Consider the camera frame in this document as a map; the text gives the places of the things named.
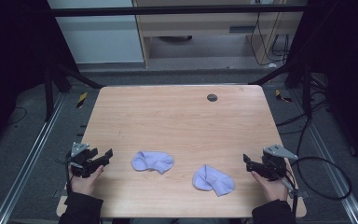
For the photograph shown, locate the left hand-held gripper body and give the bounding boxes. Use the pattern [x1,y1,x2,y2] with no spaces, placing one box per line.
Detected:
[64,142,106,179]

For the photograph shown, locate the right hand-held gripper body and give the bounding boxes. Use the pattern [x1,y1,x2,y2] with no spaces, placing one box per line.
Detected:
[260,144,299,182]

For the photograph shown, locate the lavender ankle sock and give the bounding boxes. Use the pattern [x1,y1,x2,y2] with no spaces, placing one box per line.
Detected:
[192,164,236,198]
[131,150,175,175]

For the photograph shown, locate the person's left hand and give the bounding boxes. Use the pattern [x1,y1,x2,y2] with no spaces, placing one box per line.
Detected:
[68,164,105,197]

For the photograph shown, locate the person's right hand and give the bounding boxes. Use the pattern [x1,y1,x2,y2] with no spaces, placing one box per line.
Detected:
[250,170,290,203]

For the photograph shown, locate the yellow black striped tape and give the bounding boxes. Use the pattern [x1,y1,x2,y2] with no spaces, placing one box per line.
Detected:
[274,89,293,104]
[76,91,89,109]

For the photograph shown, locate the white cabinet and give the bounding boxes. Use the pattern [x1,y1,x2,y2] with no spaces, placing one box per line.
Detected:
[47,0,145,65]

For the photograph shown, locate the black curtain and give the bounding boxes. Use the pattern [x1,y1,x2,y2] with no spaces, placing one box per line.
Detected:
[0,0,78,157]
[287,0,358,172]

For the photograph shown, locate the light wooden desk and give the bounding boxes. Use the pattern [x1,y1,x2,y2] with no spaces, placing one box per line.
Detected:
[131,0,309,68]

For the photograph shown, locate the left hand-held gripper cable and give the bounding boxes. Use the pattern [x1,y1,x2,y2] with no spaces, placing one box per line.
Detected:
[55,157,75,195]

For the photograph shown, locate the hand-held gripper cable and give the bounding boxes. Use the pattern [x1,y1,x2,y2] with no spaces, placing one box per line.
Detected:
[55,157,75,195]
[279,169,300,218]

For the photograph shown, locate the right hand-held gripper cable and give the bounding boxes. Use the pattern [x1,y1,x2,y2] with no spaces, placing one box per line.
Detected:
[279,169,300,218]

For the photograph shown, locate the aluminium floor rail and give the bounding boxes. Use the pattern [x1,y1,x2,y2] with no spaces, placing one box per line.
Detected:
[0,92,68,224]
[288,89,358,224]

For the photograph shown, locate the black looped floor cable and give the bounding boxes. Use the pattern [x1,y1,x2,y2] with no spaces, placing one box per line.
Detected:
[276,102,352,202]

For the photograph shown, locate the black upright stand post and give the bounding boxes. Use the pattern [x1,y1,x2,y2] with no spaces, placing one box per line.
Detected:
[44,63,54,122]
[302,62,312,119]

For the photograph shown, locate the thin black floor cable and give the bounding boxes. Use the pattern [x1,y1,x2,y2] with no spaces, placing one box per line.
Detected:
[6,106,28,127]

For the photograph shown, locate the black diagonal frame strut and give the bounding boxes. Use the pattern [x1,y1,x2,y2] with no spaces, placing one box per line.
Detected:
[249,63,296,87]
[54,62,105,90]

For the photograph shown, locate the black cables under desk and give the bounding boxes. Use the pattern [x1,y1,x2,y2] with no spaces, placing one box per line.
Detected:
[249,11,291,67]

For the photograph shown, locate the black horizontal frame bar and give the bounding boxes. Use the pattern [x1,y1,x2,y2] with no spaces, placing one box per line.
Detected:
[48,4,310,18]

